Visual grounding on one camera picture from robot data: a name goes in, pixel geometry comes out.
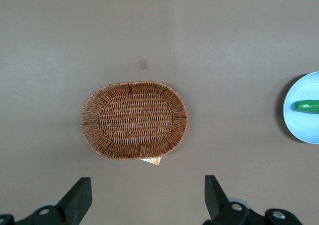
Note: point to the orange paper basket tag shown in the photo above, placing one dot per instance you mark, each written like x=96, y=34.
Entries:
x=153, y=161

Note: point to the light blue round plate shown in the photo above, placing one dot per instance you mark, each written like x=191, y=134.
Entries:
x=301, y=128

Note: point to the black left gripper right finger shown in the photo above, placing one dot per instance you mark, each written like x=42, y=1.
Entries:
x=219, y=205

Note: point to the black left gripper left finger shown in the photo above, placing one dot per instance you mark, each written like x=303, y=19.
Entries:
x=74, y=202

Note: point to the brown oval wicker basket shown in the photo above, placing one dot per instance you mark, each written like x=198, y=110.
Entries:
x=134, y=120

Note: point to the green cucumber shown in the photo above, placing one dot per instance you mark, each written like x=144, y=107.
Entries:
x=307, y=106

